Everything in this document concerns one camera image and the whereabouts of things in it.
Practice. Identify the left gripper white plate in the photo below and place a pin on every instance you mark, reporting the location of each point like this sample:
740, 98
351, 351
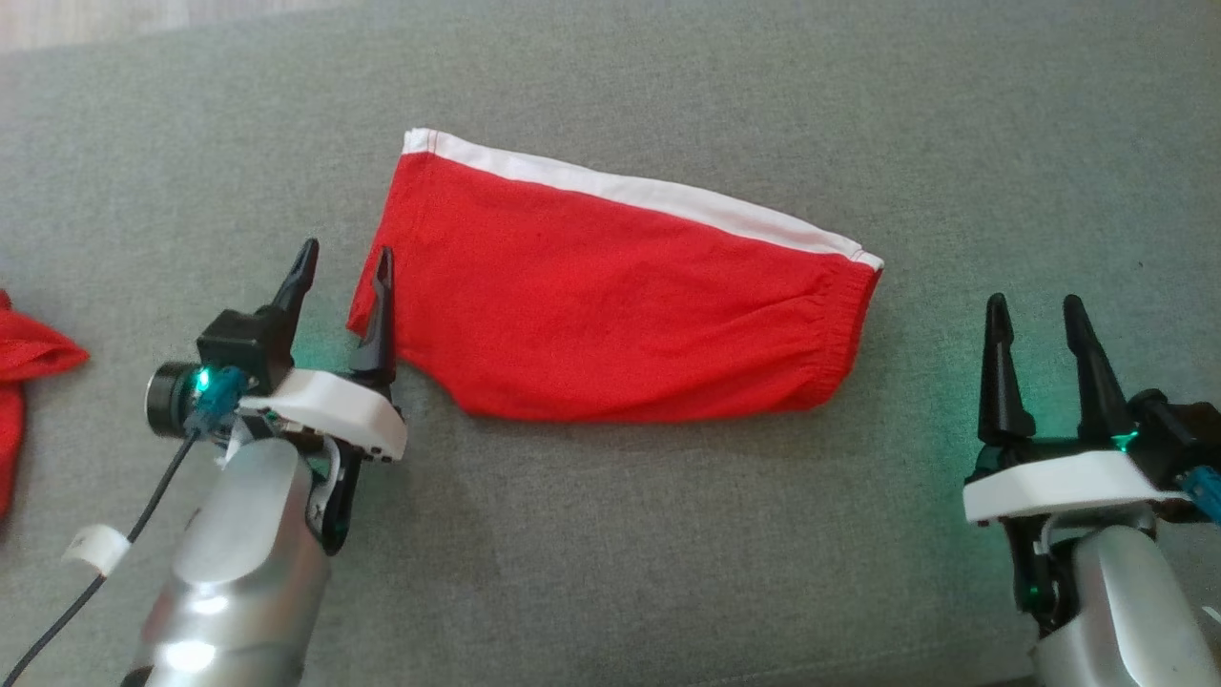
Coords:
329, 405

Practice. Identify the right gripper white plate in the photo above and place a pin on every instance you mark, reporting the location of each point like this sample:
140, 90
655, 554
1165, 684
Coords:
1059, 482

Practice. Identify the red shorts white stripe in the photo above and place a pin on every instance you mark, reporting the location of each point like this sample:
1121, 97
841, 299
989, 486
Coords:
610, 305

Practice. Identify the red basketball jersey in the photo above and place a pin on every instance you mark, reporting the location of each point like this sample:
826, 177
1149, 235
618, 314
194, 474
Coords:
24, 358

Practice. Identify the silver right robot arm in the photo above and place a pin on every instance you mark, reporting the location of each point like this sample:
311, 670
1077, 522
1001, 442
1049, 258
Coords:
1126, 611

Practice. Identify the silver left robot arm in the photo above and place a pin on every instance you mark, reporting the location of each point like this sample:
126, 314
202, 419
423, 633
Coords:
238, 572

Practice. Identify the large grey sofa seat cushion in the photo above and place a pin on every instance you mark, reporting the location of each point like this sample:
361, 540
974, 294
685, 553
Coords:
610, 553

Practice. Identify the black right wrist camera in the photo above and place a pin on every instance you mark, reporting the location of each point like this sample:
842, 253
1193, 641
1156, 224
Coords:
1169, 425

